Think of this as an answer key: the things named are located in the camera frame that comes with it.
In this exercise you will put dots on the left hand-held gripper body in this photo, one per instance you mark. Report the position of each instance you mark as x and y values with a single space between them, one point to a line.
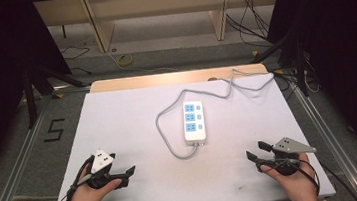
101 160

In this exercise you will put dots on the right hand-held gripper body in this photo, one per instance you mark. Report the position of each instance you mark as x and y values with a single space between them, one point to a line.
288 146

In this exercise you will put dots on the person's right hand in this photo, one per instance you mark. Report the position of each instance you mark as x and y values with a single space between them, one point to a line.
297 186

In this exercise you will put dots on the white table mat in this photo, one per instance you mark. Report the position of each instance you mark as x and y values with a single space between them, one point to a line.
129 126

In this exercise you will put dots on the white power strip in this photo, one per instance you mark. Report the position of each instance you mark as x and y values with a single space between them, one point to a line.
195 135

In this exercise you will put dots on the black metal stand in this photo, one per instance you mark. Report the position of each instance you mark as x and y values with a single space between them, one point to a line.
300 64
30 96

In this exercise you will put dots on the light wooden shelf unit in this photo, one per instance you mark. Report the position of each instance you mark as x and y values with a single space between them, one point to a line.
156 2

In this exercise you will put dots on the aluminium floor rail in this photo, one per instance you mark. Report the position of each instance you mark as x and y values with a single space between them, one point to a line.
335 144
10 175

